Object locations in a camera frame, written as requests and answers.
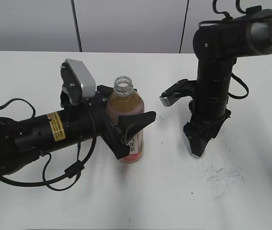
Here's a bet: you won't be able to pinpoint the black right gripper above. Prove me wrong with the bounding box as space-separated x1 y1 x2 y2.
183 95 231 152

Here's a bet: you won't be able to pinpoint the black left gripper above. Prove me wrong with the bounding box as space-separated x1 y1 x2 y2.
84 85 156 160

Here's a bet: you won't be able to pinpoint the peach oolong tea bottle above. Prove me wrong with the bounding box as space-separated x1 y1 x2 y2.
106 76 144 163

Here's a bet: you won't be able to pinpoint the grey bottle cap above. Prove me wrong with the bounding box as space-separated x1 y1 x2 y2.
191 151 205 159

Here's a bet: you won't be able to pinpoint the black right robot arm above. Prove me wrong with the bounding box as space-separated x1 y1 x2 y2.
183 6 272 158

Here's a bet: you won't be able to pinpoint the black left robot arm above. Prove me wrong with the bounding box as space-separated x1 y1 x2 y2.
0 85 156 175

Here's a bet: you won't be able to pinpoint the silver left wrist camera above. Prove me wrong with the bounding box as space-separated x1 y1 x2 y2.
60 58 96 110

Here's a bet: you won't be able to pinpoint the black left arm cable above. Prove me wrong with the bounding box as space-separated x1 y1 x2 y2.
0 98 98 192

